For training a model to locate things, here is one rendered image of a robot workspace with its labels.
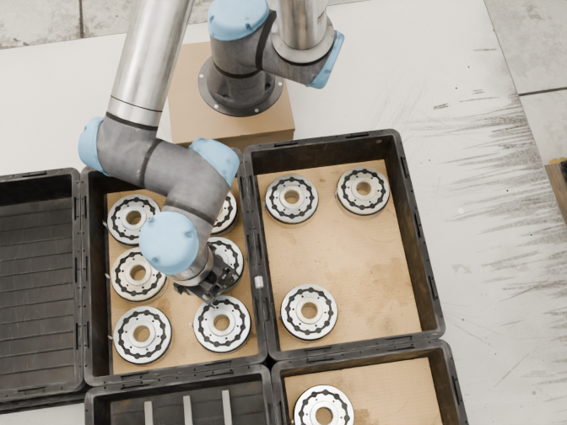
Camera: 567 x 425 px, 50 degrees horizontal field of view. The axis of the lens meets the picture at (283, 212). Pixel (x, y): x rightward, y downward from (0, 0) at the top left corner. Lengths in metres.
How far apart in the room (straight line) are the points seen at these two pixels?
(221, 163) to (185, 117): 0.51
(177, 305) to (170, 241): 0.38
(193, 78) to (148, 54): 0.55
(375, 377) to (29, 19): 2.03
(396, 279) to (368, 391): 0.21
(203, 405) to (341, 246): 0.38
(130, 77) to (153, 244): 0.23
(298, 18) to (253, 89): 0.32
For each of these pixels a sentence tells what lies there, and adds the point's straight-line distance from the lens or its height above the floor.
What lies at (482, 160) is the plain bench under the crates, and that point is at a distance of 1.46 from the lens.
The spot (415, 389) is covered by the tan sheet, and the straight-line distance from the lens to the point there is 1.14.
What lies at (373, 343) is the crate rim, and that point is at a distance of 1.04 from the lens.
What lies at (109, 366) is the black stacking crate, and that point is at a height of 0.83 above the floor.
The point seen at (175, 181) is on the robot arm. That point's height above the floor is 1.19.
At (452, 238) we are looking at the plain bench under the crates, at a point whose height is 0.70.
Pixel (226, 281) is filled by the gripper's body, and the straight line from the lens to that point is 0.99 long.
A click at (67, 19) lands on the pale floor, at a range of 2.64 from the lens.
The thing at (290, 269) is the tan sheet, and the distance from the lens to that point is 1.16.
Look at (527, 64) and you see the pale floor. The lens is 2.55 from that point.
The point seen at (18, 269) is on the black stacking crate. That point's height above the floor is 0.83.
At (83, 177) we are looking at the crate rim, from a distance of 1.17.
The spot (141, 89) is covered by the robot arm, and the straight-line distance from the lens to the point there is 0.86.
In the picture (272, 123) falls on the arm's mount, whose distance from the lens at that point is 1.32.
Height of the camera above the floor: 1.94
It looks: 69 degrees down
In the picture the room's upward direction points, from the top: 1 degrees clockwise
